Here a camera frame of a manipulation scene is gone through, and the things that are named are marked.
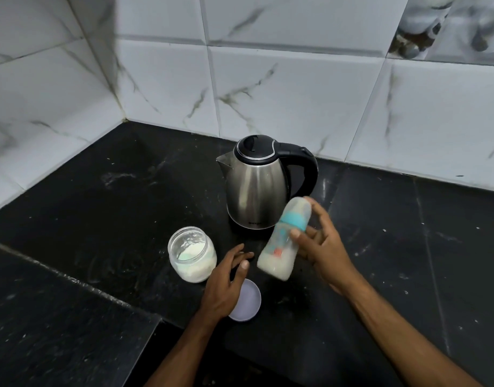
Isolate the glass jar of white powder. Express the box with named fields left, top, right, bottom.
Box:
left=167, top=226, right=218, bottom=284

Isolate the clear baby bottle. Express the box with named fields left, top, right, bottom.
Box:
left=257, top=221, right=302, bottom=282

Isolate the person's right forearm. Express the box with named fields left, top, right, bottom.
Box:
left=341, top=279, right=483, bottom=387

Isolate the teal bottle nipple ring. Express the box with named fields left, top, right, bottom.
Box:
left=280, top=211, right=310, bottom=231

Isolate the clear dome bottle cap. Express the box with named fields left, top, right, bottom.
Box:
left=285, top=197, right=313, bottom=220

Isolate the steel electric kettle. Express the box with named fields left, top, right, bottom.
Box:
left=216, top=134, right=319, bottom=230

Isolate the person's left forearm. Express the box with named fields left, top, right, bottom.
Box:
left=144, top=312, right=223, bottom=387

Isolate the person's left hand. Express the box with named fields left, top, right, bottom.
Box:
left=198, top=243, right=255, bottom=325

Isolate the person's right hand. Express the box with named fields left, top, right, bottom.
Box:
left=289, top=196, right=362, bottom=297

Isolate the white jar lid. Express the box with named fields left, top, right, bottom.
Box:
left=228, top=278, right=262, bottom=322

